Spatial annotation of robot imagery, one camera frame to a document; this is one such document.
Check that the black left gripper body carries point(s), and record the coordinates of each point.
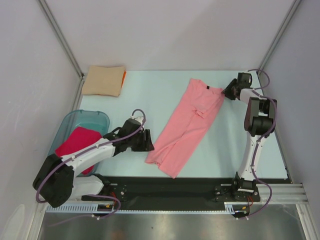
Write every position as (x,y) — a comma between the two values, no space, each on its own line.
(138,143)

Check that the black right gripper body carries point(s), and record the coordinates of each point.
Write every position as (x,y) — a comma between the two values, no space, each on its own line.
(230,90)

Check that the pink t shirt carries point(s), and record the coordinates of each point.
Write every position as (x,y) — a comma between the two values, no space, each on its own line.
(188,124)

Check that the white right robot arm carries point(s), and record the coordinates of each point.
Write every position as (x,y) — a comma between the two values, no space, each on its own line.
(259,123)

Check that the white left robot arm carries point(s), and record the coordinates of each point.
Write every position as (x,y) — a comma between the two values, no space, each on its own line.
(55,180)

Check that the teal plastic bin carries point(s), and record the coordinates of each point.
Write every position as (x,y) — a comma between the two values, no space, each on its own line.
(93,120)

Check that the red t shirt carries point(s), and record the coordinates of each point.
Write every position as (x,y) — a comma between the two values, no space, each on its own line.
(80,138)

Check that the beige folded t shirt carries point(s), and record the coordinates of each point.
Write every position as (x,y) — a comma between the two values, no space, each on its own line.
(105,81)

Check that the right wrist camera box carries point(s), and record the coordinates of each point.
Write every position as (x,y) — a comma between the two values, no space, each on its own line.
(244,79)

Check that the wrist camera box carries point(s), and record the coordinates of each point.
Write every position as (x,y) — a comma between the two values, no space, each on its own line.
(137,120)
(244,79)

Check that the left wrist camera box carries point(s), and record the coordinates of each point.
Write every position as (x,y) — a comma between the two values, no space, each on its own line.
(137,120)

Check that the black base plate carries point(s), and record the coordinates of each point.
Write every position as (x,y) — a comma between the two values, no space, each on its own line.
(174,202)

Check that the white cable duct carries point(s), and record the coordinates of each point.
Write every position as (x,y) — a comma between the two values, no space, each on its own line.
(105,208)

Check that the right aluminium corner post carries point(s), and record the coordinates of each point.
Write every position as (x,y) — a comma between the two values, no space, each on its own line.
(280,33)

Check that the aluminium corner post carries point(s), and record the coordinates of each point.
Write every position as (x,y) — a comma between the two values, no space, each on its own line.
(280,33)
(53,23)

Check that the aluminium frame rail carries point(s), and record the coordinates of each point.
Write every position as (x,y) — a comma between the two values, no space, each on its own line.
(208,191)

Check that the left aluminium corner post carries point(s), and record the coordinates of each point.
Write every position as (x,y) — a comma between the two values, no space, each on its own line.
(53,23)

